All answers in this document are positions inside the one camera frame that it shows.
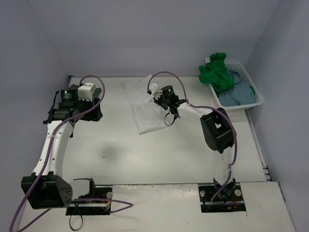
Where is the white t-shirt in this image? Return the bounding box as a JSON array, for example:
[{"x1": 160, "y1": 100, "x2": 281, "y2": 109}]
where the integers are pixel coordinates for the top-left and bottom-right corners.
[{"x1": 122, "y1": 75, "x2": 173, "y2": 135}]

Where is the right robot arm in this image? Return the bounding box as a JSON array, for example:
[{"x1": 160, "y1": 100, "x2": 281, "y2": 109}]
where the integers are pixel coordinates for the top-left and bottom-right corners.
[{"x1": 148, "y1": 84, "x2": 238, "y2": 199}]

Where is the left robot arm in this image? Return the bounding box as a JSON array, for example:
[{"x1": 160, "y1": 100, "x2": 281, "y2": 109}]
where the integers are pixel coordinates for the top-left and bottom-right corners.
[{"x1": 21, "y1": 83, "x2": 103, "y2": 209}]

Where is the green t-shirt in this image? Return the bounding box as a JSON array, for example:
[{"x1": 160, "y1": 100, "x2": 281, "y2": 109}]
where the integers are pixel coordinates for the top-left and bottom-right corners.
[{"x1": 198, "y1": 52, "x2": 257, "y2": 97}]

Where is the light blue t-shirt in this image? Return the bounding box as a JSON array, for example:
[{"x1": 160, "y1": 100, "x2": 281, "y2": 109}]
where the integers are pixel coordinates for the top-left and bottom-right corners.
[{"x1": 217, "y1": 70, "x2": 255, "y2": 107}]

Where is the white plastic laundry basket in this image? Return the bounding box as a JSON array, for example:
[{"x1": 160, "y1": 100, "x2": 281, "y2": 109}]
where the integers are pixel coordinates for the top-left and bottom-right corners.
[{"x1": 210, "y1": 61, "x2": 263, "y2": 111}]

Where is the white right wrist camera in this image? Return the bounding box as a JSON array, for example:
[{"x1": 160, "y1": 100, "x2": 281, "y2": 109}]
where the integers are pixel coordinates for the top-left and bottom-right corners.
[{"x1": 147, "y1": 83, "x2": 160, "y2": 96}]

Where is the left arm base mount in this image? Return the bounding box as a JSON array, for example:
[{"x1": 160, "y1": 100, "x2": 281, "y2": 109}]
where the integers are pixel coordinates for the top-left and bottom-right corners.
[{"x1": 66, "y1": 178, "x2": 112, "y2": 216}]

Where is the black loop cable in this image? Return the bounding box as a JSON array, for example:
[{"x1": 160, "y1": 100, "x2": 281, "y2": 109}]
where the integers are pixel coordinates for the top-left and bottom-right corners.
[{"x1": 69, "y1": 203, "x2": 85, "y2": 231}]

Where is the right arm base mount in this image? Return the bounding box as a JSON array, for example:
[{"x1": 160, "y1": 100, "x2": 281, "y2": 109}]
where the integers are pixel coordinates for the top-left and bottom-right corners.
[{"x1": 198, "y1": 178, "x2": 246, "y2": 213}]

